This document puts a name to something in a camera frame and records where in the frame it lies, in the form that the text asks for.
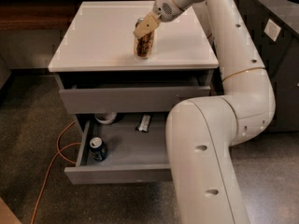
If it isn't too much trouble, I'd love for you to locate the orange soda can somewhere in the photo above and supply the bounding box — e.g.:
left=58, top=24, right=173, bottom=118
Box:
left=134, top=31, right=154, bottom=59

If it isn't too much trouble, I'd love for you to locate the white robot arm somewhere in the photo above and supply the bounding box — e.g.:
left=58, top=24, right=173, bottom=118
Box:
left=134, top=0, right=276, bottom=224

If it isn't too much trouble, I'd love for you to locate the white bowl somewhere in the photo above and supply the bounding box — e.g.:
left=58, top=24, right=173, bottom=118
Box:
left=94, top=112, right=117, bottom=125

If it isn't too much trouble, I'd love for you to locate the white wall socket plate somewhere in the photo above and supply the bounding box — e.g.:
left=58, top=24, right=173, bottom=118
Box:
left=263, top=19, right=281, bottom=42

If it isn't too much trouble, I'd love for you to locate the grey drawer cabinet white top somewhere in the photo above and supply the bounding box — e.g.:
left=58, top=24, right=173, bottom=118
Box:
left=49, top=1, right=218, bottom=129

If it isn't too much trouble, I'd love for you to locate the dark blue soda can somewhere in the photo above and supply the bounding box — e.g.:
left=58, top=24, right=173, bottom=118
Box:
left=89, top=137, right=107, bottom=161

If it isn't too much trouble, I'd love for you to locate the silver snack wrapper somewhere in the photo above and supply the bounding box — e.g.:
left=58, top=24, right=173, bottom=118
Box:
left=135, top=114, right=152, bottom=133

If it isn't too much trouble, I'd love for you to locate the orange power cable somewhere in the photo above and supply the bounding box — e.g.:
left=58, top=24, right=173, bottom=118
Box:
left=29, top=120, right=90, bottom=224

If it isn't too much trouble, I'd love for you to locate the grey drawer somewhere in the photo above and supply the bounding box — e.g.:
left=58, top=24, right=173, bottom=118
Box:
left=64, top=113, right=172, bottom=184
left=59, top=79, right=210, bottom=114

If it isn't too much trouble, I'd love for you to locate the black side cabinet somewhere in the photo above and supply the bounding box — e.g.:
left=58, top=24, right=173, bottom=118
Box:
left=235, top=0, right=299, bottom=132

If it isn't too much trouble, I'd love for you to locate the grey top drawer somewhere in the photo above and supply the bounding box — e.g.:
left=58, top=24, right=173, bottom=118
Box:
left=59, top=79, right=210, bottom=114

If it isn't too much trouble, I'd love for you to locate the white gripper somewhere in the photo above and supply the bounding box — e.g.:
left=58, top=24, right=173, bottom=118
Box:
left=134, top=0, right=183, bottom=39

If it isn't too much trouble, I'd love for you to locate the dark wooden bench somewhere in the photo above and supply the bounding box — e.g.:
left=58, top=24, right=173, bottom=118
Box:
left=0, top=0, right=147, bottom=31

